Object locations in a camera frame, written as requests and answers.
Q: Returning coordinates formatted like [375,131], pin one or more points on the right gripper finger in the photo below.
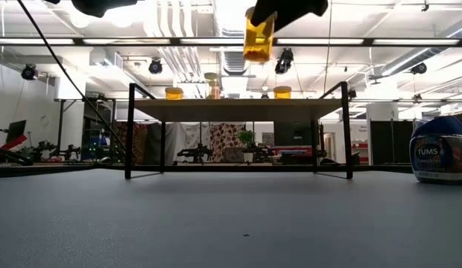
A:
[305,9]
[264,9]

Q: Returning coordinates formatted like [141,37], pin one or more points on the large orange pill bottle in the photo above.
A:
[174,95]
[258,44]
[282,94]

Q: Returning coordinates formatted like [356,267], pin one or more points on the small pink pill bottle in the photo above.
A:
[217,91]

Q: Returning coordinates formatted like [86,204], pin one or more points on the blue Tums bottle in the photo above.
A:
[439,152]

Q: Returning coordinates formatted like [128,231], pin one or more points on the black background robot arm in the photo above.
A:
[195,153]

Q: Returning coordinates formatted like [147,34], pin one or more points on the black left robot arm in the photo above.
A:
[104,7]

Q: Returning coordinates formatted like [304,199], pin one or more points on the wooden shelf black metal legs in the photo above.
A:
[234,109]

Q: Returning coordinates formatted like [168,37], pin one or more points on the black overhead crossbar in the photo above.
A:
[272,41]

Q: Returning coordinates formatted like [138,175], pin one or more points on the black ceiling spotlight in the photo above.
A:
[155,66]
[29,71]
[418,68]
[284,61]

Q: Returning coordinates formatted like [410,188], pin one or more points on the black background screen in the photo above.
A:
[294,134]

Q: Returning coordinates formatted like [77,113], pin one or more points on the green potted background plant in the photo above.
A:
[247,137]

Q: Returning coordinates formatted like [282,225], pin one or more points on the floral patterned cloth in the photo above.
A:
[225,141]

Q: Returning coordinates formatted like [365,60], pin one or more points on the white hanging cloth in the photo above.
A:
[186,139]

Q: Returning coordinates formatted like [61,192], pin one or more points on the dark partition panel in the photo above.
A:
[391,143]

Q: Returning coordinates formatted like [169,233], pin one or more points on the dark red patterned cloth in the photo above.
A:
[139,141]

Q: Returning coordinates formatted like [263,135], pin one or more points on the blue-grey table mat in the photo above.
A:
[216,231]

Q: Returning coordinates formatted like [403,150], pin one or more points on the black background monitor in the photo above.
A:
[16,128]

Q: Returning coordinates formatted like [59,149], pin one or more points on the black aluminium table frame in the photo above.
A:
[216,168]

